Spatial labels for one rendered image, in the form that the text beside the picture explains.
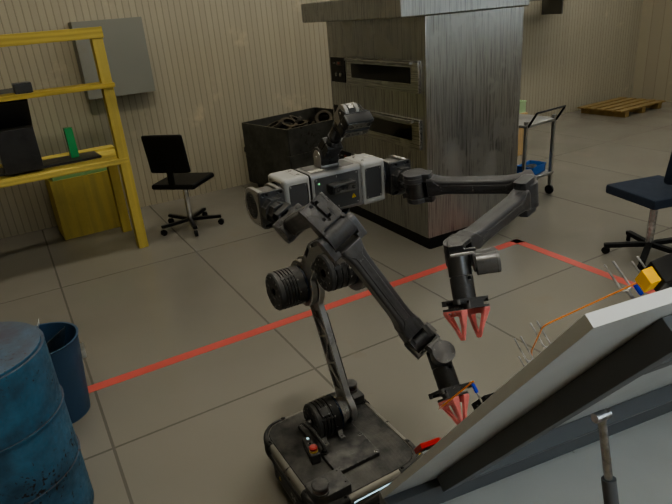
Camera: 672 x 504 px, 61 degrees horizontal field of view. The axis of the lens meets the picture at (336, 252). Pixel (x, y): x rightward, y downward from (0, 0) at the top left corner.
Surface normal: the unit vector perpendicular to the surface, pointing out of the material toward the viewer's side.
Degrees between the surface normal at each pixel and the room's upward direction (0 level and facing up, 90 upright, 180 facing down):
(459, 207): 90
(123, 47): 90
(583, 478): 0
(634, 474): 0
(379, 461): 0
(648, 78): 90
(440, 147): 90
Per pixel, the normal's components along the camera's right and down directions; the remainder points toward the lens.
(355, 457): -0.07, -0.92
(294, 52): 0.50, 0.30
